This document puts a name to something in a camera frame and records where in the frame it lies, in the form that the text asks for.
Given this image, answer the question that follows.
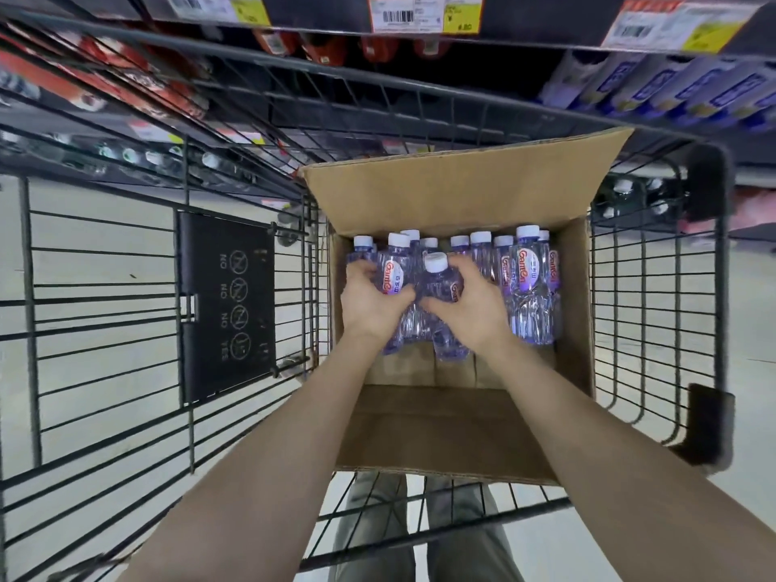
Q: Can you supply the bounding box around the person's right hand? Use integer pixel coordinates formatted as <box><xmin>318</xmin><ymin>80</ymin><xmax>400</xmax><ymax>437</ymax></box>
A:
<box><xmin>419</xmin><ymin>255</ymin><xmax>517</xmax><ymax>360</ymax></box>

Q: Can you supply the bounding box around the person's left hand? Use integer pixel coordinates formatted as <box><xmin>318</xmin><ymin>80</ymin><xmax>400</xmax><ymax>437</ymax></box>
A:
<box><xmin>339</xmin><ymin>259</ymin><xmax>419</xmax><ymax>349</ymax></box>

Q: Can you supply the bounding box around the group of small water bottles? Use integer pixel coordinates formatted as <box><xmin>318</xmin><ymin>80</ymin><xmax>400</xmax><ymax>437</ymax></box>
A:
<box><xmin>345</xmin><ymin>223</ymin><xmax>562</xmax><ymax>363</ymax></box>

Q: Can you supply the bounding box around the small clear water bottle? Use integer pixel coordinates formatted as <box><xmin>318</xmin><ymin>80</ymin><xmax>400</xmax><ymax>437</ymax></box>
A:
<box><xmin>377</xmin><ymin>231</ymin><xmax>420</xmax><ymax>356</ymax></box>
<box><xmin>418</xmin><ymin>252</ymin><xmax>473</xmax><ymax>363</ymax></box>

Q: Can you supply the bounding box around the brown cardboard box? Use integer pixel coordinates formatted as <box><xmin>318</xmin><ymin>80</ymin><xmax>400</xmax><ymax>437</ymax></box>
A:
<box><xmin>301</xmin><ymin>126</ymin><xmax>636</xmax><ymax>487</ymax></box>

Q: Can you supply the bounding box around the dark grey metal shelf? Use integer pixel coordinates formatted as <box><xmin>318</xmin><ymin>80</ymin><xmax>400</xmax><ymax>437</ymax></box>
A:
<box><xmin>0</xmin><ymin>0</ymin><xmax>776</xmax><ymax>243</ymax></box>

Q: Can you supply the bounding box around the person's right forearm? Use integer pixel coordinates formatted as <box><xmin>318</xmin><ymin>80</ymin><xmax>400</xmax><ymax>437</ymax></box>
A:
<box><xmin>479</xmin><ymin>339</ymin><xmax>776</xmax><ymax>582</ymax></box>

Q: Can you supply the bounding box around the person's left forearm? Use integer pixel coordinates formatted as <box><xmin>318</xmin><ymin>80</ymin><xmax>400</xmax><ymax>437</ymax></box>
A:
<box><xmin>118</xmin><ymin>335</ymin><xmax>392</xmax><ymax>582</ymax></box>

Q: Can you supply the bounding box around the person's left leg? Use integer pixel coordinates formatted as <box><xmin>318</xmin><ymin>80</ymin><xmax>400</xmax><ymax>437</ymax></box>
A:
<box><xmin>327</xmin><ymin>472</ymin><xmax>420</xmax><ymax>582</ymax></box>

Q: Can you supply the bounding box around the black cart seat panel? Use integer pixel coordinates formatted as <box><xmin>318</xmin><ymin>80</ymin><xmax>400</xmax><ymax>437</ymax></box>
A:
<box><xmin>175</xmin><ymin>210</ymin><xmax>278</xmax><ymax>408</ymax></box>

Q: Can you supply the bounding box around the group of dark capped bottles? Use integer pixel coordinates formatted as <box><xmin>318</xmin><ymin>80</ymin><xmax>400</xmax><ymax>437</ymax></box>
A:
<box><xmin>0</xmin><ymin>129</ymin><xmax>671</xmax><ymax>220</ymax></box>

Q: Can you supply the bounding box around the white yellow price tag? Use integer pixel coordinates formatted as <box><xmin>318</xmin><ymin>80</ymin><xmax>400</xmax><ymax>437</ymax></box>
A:
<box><xmin>365</xmin><ymin>0</ymin><xmax>486</xmax><ymax>36</ymax></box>
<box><xmin>601</xmin><ymin>0</ymin><xmax>764</xmax><ymax>55</ymax></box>
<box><xmin>162</xmin><ymin>0</ymin><xmax>272</xmax><ymax>26</ymax></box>

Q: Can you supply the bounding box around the group of red packaged bottles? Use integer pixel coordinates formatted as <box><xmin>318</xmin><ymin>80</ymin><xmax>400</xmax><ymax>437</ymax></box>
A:
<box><xmin>0</xmin><ymin>20</ymin><xmax>214</xmax><ymax>143</ymax></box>

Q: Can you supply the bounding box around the black wire shopping cart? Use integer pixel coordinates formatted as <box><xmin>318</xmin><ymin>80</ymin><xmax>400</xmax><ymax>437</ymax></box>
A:
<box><xmin>0</xmin><ymin>4</ymin><xmax>738</xmax><ymax>582</ymax></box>

